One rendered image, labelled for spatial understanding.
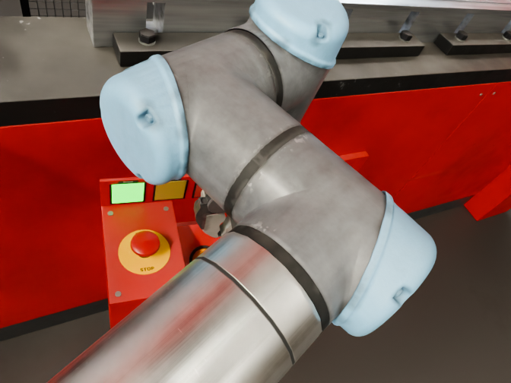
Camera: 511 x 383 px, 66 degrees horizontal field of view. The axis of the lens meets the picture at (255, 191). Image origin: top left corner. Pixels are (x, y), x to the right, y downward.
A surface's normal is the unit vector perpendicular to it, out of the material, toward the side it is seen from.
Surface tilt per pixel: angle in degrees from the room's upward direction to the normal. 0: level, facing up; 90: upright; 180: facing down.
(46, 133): 90
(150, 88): 8
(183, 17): 90
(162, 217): 0
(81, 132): 90
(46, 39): 0
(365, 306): 65
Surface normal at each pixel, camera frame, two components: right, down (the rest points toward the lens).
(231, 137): -0.25, -0.14
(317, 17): 0.27, -0.53
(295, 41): -0.20, 0.76
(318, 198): -0.03, -0.53
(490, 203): -0.88, 0.18
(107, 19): 0.40, 0.78
